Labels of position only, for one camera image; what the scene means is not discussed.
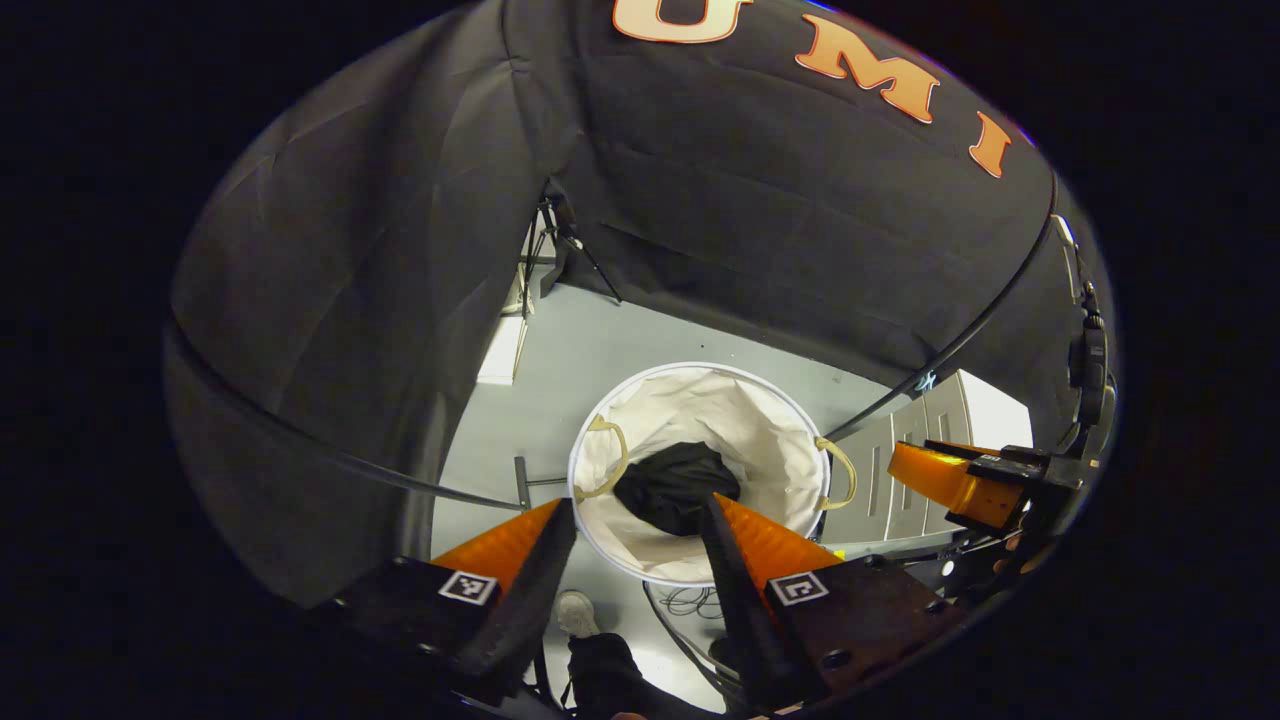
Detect black clothes rack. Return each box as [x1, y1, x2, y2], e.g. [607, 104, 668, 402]
[165, 175, 1061, 513]

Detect black backdrop cloth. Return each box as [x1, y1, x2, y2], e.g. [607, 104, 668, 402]
[165, 0, 1116, 606]

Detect white fabric laundry hamper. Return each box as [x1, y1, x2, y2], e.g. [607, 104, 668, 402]
[566, 360, 861, 589]

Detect black tripod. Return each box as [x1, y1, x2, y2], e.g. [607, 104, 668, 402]
[520, 195, 623, 321]

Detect white floor box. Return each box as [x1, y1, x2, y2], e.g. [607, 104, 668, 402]
[477, 220, 551, 386]

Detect white drawer cabinet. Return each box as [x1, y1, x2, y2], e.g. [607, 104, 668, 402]
[820, 370, 1036, 561]

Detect person's dark trouser leg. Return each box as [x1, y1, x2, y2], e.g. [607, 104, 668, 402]
[565, 632, 681, 720]

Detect black floor cables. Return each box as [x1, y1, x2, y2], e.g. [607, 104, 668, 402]
[645, 583, 746, 701]

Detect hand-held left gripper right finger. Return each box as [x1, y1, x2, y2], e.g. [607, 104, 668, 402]
[698, 492, 971, 713]

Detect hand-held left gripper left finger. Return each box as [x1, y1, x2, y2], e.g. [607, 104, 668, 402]
[300, 497, 579, 706]

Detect person's white shoe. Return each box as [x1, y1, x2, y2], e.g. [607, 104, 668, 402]
[555, 590, 601, 639]

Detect black knit garment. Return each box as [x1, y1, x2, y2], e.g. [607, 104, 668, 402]
[612, 441, 743, 538]

